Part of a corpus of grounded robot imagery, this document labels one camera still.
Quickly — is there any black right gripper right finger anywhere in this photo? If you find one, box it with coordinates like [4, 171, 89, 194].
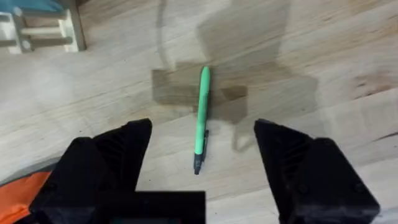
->
[253, 118, 381, 224]

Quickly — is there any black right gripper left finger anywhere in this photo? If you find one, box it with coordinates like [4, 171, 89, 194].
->
[28, 118, 153, 224]

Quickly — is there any orange soft zip bag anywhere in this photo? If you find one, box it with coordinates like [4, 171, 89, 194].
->
[0, 170, 52, 224]

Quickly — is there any green pen with black tip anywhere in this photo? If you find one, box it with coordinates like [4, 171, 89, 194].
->
[193, 65, 211, 175]

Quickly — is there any pale wooden peg rack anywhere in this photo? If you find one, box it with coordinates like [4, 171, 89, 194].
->
[0, 0, 87, 54]

